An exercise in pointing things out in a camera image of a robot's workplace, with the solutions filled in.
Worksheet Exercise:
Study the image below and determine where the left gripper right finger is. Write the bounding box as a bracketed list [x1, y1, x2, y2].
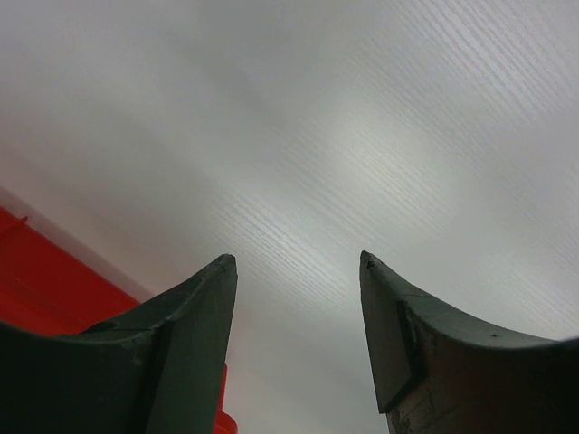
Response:
[359, 252, 578, 433]

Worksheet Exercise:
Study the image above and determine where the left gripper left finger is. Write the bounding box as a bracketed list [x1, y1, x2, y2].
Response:
[1, 254, 237, 433]

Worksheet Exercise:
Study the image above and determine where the red plastic tray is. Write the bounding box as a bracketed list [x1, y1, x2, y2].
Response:
[1, 212, 238, 433]

